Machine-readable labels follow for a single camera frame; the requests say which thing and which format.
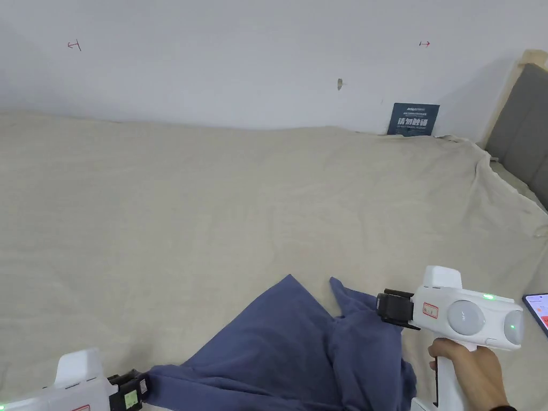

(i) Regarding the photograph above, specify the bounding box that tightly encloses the person's right hand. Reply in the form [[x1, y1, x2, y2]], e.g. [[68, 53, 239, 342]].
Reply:
[[428, 336, 512, 411]]

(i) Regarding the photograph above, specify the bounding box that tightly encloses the smartphone with lit screen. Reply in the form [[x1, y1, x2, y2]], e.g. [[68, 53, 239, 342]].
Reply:
[[522, 293, 548, 333]]

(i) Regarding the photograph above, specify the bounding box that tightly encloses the dark blue sign card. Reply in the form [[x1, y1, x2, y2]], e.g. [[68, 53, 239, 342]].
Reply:
[[387, 102, 442, 138]]

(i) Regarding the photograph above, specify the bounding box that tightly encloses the dark blue shirt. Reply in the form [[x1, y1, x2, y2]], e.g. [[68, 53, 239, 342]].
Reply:
[[143, 273, 418, 411]]

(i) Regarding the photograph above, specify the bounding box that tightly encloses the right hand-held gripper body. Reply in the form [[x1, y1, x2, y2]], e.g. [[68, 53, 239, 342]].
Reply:
[[376, 265, 524, 411]]

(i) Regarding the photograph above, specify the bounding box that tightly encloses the bed with beige sheet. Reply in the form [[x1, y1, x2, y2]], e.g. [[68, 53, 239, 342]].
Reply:
[[0, 111, 548, 411]]

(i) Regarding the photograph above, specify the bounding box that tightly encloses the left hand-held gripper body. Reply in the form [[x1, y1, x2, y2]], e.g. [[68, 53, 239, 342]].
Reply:
[[0, 348, 126, 411]]

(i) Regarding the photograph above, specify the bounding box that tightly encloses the grey padded headboard, wooden frame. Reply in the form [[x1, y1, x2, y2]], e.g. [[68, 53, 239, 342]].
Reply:
[[476, 49, 548, 199]]

